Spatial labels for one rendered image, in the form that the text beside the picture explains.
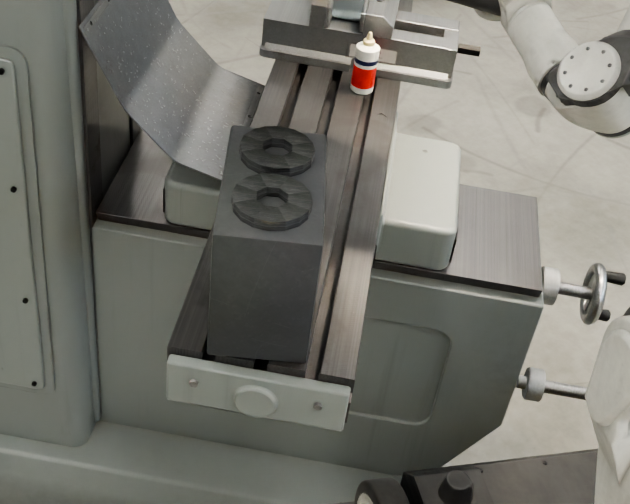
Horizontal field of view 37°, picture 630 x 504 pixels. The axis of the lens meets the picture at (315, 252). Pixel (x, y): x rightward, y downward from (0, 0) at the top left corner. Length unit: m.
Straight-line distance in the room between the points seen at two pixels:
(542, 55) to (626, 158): 2.28
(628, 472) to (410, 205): 0.59
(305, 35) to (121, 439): 0.89
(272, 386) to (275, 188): 0.24
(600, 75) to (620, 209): 2.08
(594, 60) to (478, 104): 2.42
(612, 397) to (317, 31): 0.86
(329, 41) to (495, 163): 1.66
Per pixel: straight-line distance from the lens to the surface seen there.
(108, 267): 1.73
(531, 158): 3.38
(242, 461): 1.98
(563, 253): 2.99
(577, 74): 1.21
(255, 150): 1.12
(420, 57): 1.71
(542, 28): 1.30
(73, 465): 1.99
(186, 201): 1.60
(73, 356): 1.84
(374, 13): 1.69
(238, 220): 1.04
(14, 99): 1.51
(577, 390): 1.80
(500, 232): 1.74
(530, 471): 1.57
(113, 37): 1.54
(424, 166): 1.70
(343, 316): 1.21
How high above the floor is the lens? 1.77
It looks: 40 degrees down
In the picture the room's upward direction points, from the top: 8 degrees clockwise
